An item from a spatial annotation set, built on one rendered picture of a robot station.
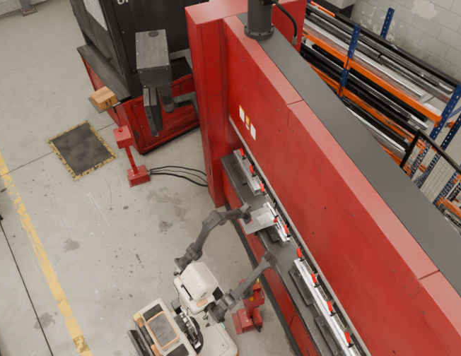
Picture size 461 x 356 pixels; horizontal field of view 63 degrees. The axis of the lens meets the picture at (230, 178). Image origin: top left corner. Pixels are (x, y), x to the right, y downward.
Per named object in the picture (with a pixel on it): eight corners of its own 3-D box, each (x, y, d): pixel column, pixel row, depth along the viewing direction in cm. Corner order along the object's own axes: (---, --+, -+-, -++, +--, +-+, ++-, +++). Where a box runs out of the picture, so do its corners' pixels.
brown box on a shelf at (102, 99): (88, 99, 408) (83, 90, 398) (109, 89, 417) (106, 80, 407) (98, 114, 393) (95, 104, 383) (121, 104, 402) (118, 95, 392)
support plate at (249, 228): (237, 217, 311) (237, 216, 310) (266, 206, 317) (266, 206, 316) (246, 234, 301) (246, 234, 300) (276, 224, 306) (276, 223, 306)
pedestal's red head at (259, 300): (237, 286, 309) (237, 277, 295) (256, 281, 312) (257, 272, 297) (244, 309, 298) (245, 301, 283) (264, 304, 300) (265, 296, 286)
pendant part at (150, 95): (149, 103, 362) (141, 73, 334) (162, 102, 363) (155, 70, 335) (151, 136, 335) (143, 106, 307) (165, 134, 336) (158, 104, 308)
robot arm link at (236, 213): (207, 215, 245) (218, 227, 242) (212, 209, 243) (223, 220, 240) (232, 210, 284) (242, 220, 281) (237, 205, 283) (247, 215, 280)
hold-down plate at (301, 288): (288, 271, 293) (288, 270, 291) (294, 268, 295) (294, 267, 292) (307, 306, 276) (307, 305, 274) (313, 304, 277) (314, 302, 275)
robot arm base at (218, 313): (206, 308, 244) (217, 323, 238) (214, 299, 243) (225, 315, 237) (213, 307, 252) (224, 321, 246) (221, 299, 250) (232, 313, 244)
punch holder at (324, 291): (314, 282, 256) (317, 273, 243) (324, 278, 258) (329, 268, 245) (325, 303, 248) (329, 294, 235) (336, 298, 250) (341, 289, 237)
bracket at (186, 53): (165, 61, 338) (163, 54, 332) (190, 54, 343) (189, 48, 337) (177, 87, 315) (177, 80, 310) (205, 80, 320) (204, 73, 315)
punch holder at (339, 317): (329, 310, 245) (334, 301, 232) (340, 304, 247) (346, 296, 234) (341, 332, 237) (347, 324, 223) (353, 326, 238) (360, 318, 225)
